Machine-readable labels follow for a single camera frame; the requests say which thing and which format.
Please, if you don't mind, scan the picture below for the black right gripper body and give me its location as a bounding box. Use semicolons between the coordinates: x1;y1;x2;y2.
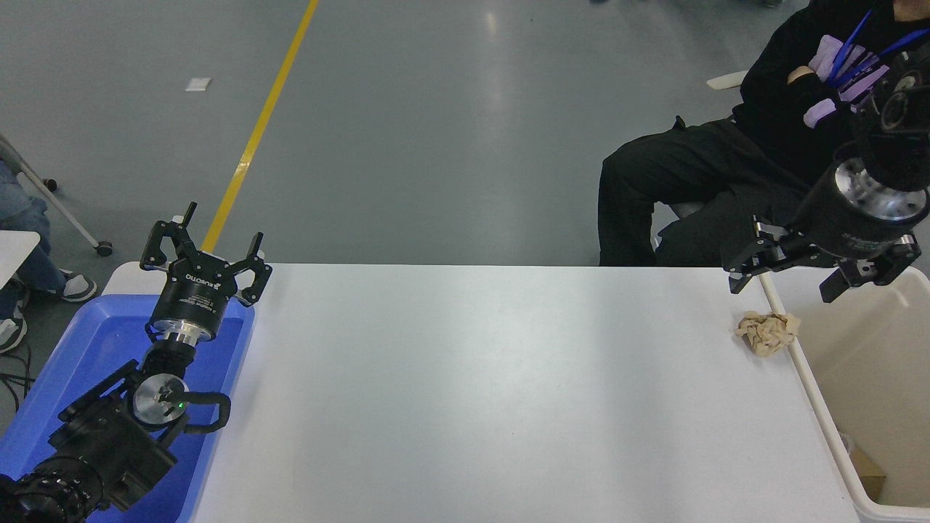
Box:
790;165;918;261

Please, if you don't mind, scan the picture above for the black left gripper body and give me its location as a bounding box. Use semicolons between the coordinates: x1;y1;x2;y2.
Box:
150;261;245;341

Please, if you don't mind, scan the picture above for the crumpled tan paper ball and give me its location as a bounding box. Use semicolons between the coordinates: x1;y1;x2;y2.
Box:
735;311;802;357

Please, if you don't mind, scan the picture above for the large pale plastic bin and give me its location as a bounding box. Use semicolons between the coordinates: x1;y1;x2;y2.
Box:
758;263;930;523

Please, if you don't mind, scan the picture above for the grey metal stand with casters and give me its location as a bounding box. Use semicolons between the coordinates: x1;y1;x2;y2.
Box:
0;134;114;257

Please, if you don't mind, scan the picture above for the blue plastic tray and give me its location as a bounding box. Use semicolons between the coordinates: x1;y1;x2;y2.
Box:
0;293;256;523

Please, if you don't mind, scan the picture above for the person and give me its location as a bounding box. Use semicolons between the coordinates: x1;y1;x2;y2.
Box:
597;0;930;267
0;160;100;354

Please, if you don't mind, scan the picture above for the small white table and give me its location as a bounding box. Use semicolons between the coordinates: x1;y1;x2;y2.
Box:
0;230;41;289

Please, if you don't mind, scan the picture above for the blue lanyard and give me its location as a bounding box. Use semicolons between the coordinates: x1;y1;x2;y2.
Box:
828;9;930;82

